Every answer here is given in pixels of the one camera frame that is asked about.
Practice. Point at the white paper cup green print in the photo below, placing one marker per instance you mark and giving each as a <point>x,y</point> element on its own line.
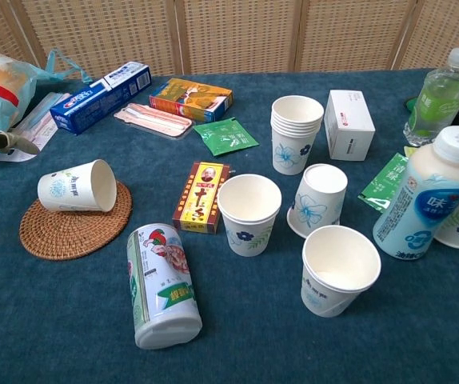
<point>71,188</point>
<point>329,296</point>

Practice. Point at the upturned paper cup blue flower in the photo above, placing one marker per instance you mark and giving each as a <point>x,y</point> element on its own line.
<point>317,204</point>

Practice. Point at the blue white toothpaste box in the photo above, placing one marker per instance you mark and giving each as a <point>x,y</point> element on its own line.
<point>97,98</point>

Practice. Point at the round woven rattan coaster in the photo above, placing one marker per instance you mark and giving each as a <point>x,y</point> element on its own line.
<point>69,236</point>

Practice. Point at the pink cutlery case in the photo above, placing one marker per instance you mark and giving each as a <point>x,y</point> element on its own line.
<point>153,118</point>

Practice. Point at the teal table cloth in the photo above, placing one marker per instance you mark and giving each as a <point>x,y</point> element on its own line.
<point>53,320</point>

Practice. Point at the yellow orange carton box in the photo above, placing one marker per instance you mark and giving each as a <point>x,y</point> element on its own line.
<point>191,100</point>

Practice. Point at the red yellow spice box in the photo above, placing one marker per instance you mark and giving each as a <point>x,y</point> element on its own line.
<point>201,198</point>

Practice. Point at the white green drink can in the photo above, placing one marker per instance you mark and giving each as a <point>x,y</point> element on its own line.
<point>161,284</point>

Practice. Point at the green tea sachet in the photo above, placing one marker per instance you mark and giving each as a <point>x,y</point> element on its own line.
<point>385,182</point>
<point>225,136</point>

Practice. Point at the bamboo folding screen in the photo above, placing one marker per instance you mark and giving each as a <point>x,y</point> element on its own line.
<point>229,36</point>

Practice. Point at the stacked paper cups blue flower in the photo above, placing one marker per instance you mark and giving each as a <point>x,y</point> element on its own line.
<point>293,148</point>

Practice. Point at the small white carton box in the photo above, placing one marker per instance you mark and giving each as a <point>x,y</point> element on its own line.
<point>349,128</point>

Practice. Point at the yellow snack packet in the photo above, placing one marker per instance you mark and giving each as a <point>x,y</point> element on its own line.
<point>410,151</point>

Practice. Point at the milk drink bottle blue label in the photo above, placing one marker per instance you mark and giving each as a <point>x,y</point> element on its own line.
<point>425,204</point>

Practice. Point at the green label water bottle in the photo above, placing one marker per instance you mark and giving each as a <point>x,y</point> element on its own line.
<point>437,104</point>

